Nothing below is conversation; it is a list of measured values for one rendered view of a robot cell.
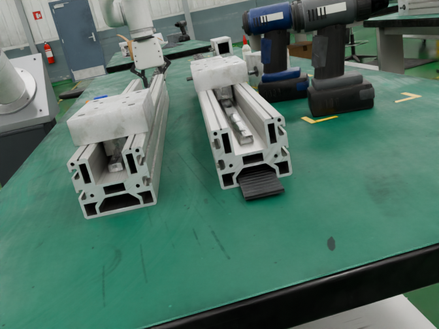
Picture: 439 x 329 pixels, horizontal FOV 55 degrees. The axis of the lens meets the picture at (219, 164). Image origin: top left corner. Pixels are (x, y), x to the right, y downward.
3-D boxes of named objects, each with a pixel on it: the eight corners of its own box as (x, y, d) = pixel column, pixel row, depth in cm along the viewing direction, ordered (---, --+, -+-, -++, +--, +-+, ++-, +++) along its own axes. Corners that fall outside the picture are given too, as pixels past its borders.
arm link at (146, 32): (155, 26, 149) (157, 34, 150) (130, 31, 149) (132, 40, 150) (153, 26, 141) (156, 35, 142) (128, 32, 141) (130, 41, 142)
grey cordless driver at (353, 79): (303, 109, 89) (289, 1, 82) (401, 94, 86) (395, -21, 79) (306, 119, 82) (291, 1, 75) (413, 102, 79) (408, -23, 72)
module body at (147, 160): (138, 106, 133) (131, 79, 130) (169, 100, 133) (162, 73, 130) (85, 219, 57) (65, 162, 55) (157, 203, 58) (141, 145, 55)
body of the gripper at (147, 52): (157, 32, 149) (165, 63, 153) (129, 38, 149) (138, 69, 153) (157, 32, 142) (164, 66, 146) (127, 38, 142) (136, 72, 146)
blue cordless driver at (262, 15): (259, 98, 109) (244, 10, 102) (338, 87, 104) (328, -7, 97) (255, 106, 102) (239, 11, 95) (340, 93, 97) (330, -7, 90)
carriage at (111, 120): (99, 136, 77) (88, 100, 75) (158, 124, 77) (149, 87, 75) (80, 164, 62) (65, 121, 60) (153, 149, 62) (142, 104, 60)
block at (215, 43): (210, 59, 231) (206, 41, 227) (230, 54, 231) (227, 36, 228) (212, 60, 221) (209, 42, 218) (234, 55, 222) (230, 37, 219)
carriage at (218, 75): (196, 93, 101) (189, 64, 99) (240, 83, 101) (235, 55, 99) (198, 106, 86) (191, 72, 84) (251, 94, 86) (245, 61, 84)
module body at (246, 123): (197, 94, 133) (191, 67, 130) (228, 87, 133) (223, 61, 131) (221, 190, 58) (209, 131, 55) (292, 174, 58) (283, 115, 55)
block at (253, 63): (243, 88, 128) (237, 56, 125) (276, 79, 131) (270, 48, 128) (258, 91, 119) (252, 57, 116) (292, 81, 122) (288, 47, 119)
